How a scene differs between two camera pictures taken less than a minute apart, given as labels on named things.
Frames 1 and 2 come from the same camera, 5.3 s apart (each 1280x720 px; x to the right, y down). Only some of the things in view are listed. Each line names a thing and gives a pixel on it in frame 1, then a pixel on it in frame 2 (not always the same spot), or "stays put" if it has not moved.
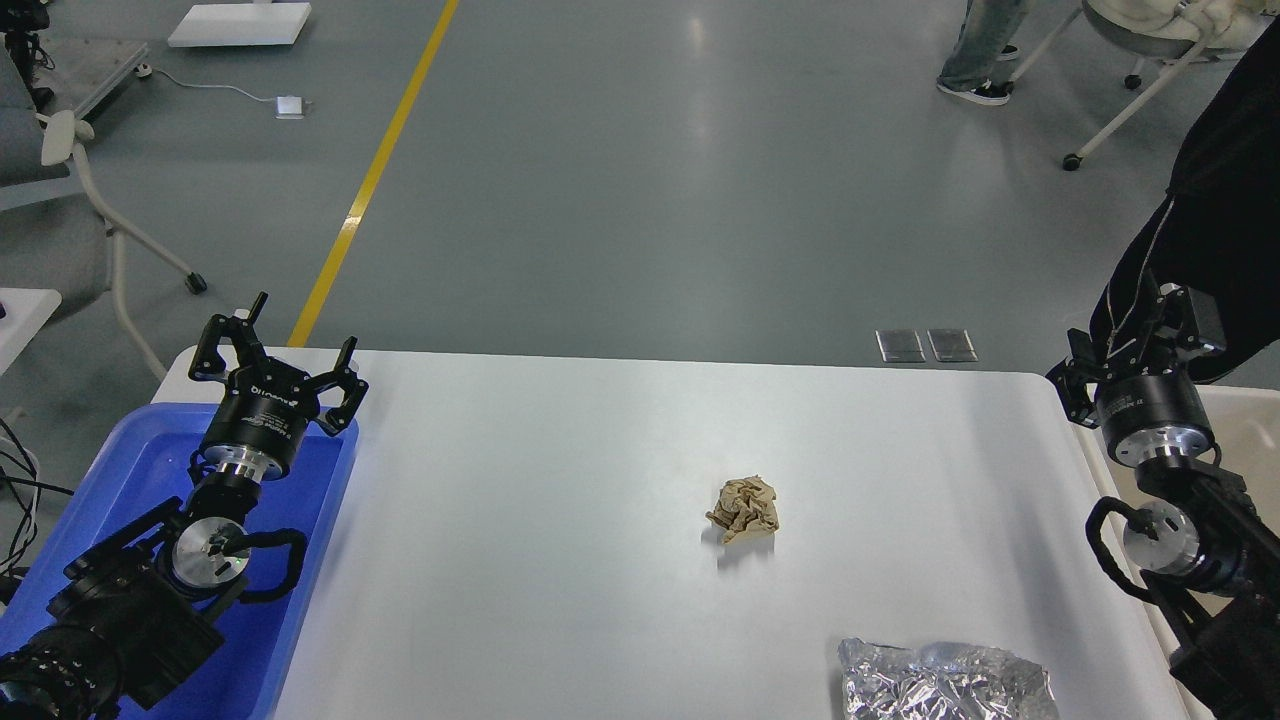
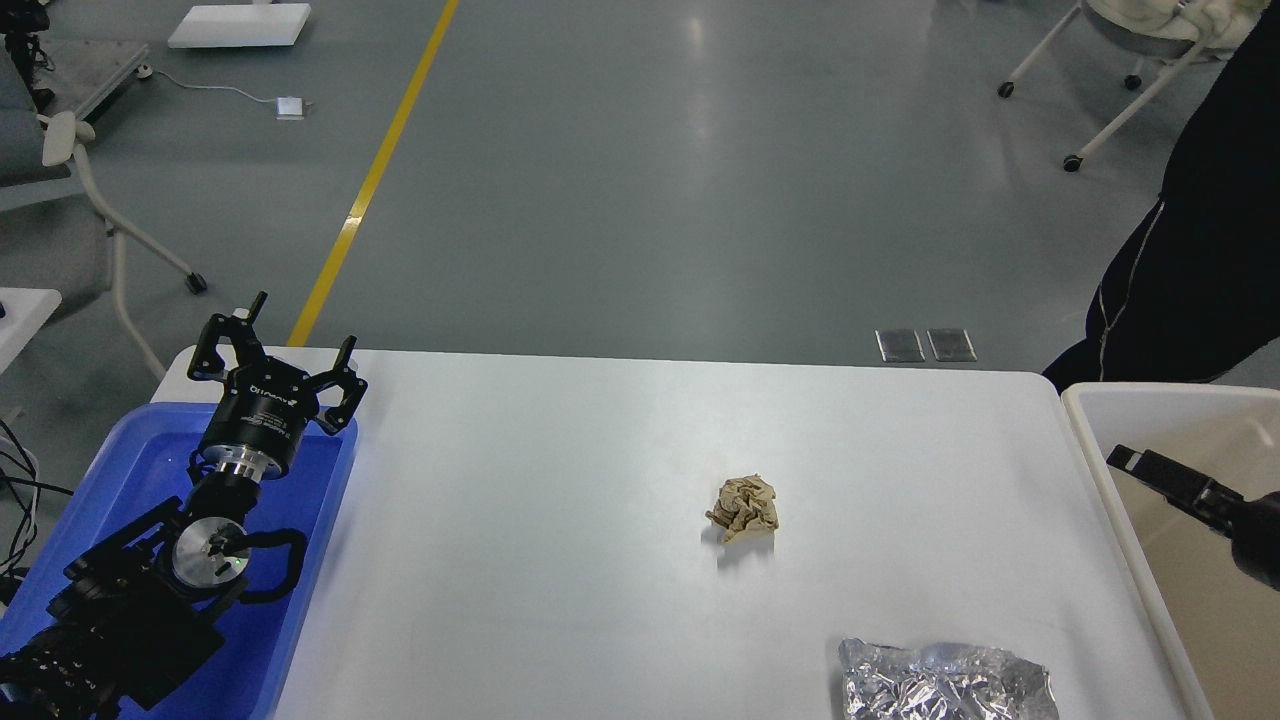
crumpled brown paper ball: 746,507 stays put
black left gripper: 268,407 stays put
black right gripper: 1148,416 → 1254,526
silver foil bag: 941,681 stays put
